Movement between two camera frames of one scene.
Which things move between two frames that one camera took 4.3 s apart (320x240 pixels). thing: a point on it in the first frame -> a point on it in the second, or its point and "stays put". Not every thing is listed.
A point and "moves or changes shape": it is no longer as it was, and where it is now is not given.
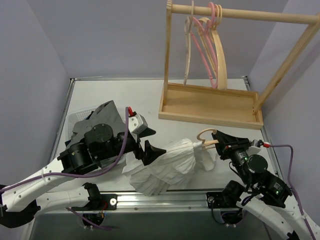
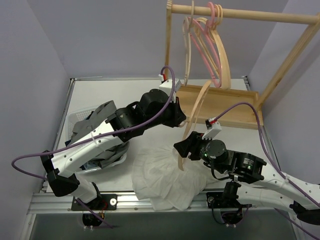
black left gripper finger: x=151 y=153 -> x=179 y=115
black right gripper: x=231 y=146 -> x=194 y=145
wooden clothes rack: x=218 y=107 stays put
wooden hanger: x=207 y=142 moves or changes shape
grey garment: x=107 y=114 stays put
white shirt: x=176 y=167 moves or changes shape
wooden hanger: x=207 y=33 -> x=218 y=16
